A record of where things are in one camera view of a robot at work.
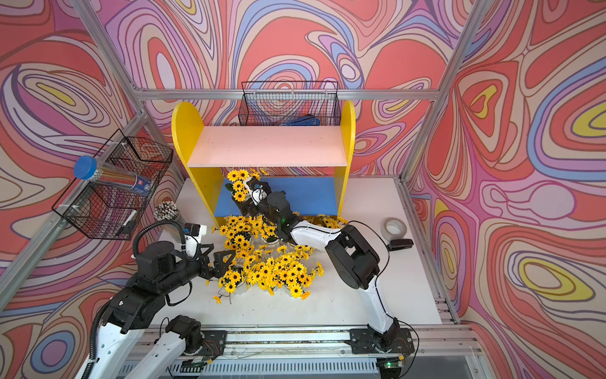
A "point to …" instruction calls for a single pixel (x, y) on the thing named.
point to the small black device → (400, 244)
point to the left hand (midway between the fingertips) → (226, 250)
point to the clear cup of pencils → (167, 211)
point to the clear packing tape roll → (394, 228)
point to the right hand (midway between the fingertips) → (244, 193)
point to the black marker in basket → (126, 224)
